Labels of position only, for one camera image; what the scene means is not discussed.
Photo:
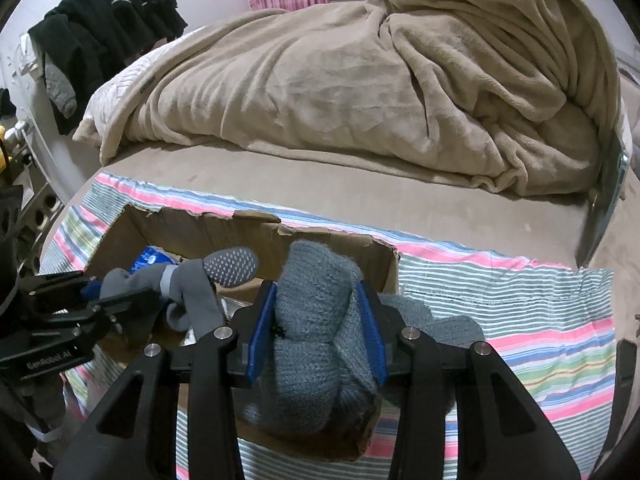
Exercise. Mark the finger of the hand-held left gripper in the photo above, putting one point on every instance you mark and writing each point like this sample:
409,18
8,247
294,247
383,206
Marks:
127,302

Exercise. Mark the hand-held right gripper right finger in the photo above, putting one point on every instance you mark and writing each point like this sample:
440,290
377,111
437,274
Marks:
371,332

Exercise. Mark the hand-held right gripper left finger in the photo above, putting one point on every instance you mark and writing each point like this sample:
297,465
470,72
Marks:
261,332

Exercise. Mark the grey-blue knitted sweater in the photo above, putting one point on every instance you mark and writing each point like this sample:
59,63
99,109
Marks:
320,340

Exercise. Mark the cardboard box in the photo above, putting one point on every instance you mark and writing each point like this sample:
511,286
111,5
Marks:
240,270

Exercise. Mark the grey dotted sock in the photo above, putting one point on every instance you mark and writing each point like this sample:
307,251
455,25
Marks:
200,285

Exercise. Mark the blue plastic packet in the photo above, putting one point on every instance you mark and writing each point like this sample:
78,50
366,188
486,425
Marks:
150,260

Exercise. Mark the striped cloth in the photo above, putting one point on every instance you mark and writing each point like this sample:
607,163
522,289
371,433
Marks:
500,320

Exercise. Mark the bed with brown sheet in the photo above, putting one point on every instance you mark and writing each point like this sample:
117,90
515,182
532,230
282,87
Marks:
350,200

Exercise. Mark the white quilted pillow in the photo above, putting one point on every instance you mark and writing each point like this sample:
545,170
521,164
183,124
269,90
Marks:
122,90

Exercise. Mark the grey hanging garment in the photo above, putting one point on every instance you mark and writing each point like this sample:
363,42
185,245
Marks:
60,90

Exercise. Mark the beige fleece blanket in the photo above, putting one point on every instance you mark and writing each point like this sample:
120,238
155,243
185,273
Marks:
360,75

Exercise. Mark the black clothes pile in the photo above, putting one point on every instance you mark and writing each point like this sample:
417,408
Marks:
110,20

